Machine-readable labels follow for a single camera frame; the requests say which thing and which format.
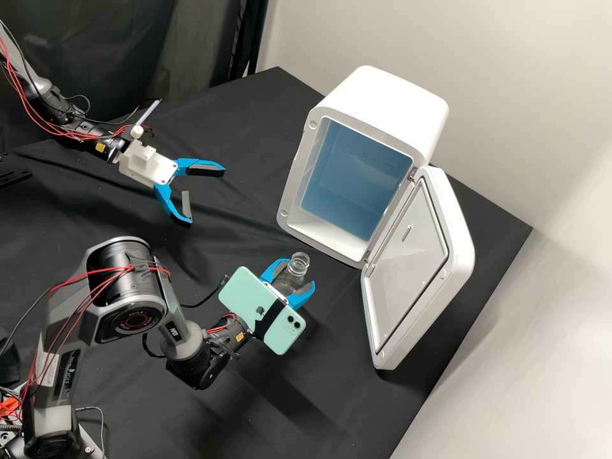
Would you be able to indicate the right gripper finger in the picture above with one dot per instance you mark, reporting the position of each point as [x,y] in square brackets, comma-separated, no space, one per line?
[306,295]

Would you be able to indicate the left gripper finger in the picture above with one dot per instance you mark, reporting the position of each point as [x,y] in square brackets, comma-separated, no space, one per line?
[270,271]

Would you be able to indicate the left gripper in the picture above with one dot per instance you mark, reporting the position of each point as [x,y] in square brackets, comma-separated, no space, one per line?
[146,165]

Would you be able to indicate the clear flask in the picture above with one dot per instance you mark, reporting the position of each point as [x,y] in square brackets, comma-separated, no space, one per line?
[297,271]

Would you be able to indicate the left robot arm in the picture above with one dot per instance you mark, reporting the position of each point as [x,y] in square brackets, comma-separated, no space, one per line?
[90,129]

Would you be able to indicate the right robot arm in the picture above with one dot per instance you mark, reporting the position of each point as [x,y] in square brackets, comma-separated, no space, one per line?
[119,277]

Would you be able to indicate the incubator door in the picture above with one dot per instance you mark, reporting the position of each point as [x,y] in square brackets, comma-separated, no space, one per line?
[416,268]

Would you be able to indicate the white incubator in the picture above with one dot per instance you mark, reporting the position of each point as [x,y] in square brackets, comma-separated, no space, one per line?
[354,191]

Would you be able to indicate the right wrist camera phone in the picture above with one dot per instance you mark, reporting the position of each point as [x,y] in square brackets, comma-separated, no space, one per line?
[248,296]

